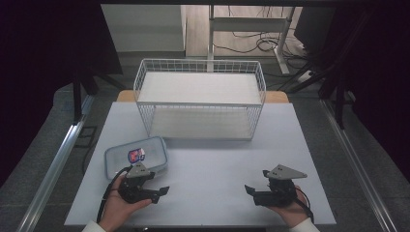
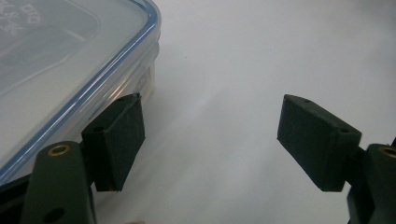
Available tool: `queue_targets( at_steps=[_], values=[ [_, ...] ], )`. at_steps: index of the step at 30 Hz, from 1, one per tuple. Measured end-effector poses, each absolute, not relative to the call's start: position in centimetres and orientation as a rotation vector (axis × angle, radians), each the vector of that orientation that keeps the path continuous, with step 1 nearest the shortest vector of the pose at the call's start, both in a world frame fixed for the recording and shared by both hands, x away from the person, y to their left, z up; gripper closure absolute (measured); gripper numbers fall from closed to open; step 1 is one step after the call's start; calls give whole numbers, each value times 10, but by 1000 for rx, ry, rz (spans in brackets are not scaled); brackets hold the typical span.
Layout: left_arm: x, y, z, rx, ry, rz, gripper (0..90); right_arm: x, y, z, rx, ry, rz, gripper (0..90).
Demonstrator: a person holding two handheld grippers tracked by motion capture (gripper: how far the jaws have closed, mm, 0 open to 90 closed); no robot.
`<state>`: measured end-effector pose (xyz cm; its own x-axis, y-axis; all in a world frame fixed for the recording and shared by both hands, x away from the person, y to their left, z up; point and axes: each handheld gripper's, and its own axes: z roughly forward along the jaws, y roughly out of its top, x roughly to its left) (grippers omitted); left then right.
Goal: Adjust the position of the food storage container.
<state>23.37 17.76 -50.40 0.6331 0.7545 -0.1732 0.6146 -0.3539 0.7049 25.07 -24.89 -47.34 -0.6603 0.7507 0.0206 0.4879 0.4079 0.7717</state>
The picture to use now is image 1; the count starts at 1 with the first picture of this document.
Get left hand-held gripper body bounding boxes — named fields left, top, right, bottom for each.
left=117, top=161, right=157, bottom=205

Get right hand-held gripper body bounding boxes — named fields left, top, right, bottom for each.
left=262, top=163, right=308, bottom=208

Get clear plastic food container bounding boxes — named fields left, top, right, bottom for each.
left=103, top=135, right=170, bottom=181

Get white wire basket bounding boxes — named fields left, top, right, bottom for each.
left=132, top=58, right=268, bottom=141

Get person's right hand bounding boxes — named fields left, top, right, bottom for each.
left=266, top=185, right=312, bottom=228

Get person's left hand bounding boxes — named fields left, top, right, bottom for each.
left=98, top=175, right=153, bottom=232

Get wooden table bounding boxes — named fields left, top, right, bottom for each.
left=115, top=89, right=290, bottom=104

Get black metal stand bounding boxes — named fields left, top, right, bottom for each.
left=278, top=59, right=357, bottom=131
left=71, top=62, right=128, bottom=126

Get white power strip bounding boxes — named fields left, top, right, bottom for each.
left=297, top=69, right=316, bottom=84

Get black curtain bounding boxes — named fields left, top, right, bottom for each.
left=293, top=0, right=410, bottom=183
left=0, top=0, right=124, bottom=188

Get white cabinet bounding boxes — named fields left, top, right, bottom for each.
left=100, top=3, right=188, bottom=53

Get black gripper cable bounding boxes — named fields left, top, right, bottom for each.
left=293, top=187, right=315, bottom=224
left=96, top=165, right=133, bottom=224

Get aluminium rail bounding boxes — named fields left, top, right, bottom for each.
left=15, top=94, right=95, bottom=232
left=318, top=98, right=400, bottom=232

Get black floor cables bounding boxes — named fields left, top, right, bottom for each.
left=212, top=5, right=312, bottom=71

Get white metal desk frame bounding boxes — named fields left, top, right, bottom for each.
left=207, top=4, right=297, bottom=75

